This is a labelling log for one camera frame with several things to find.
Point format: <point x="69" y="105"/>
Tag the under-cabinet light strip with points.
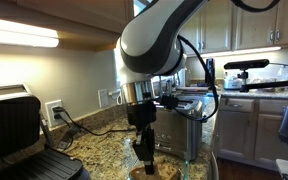
<point x="13" y="33"/>

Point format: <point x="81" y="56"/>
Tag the white wall switch plate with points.
<point x="103" y="98"/>

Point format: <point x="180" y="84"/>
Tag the beige upper cabinets right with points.
<point x="220" y="26"/>

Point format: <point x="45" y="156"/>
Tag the beige cabinets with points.
<point x="248" y="131"/>
<point x="220" y="26"/>

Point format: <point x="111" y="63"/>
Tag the wooden upper cabinet left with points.
<point x="91" y="25"/>

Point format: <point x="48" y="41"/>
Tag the white small kitchen appliance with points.
<point x="232" y="83"/>

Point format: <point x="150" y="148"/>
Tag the slice of sourdough bread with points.
<point x="162" y="171"/>

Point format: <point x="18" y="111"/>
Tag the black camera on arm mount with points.
<point x="244" y="65"/>

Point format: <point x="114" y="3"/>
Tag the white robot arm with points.
<point x="150" y="46"/>

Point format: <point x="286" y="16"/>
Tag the clear glass baking dish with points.
<point x="182" y="167"/>

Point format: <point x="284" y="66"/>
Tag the white wall power outlet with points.
<point x="52" y="121"/>

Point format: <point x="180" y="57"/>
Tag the beige lower cabinets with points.
<point x="248" y="131"/>

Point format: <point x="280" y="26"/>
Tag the black panini press grill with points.
<point x="21" y="126"/>

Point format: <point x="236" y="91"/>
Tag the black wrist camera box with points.
<point x="169" y="102"/>

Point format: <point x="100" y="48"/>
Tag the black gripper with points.
<point x="141" y="116"/>

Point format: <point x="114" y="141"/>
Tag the stainless steel two-slot toaster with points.
<point x="174" y="133"/>

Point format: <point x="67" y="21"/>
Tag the black tall coffee grinder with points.
<point x="210" y="74"/>

